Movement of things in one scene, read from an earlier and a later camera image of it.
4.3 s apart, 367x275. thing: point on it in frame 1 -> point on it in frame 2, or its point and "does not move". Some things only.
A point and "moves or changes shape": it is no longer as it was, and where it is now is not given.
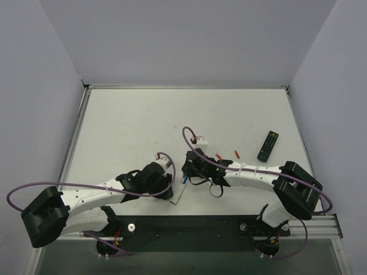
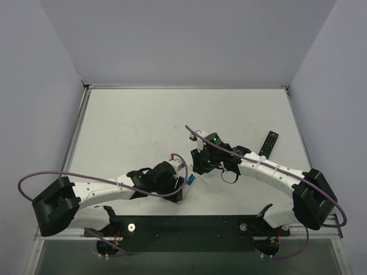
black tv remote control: [268, 146] does not move
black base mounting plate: [138, 234] does not move
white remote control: [176, 196] moves or changes shape
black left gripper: [166, 187] does not move
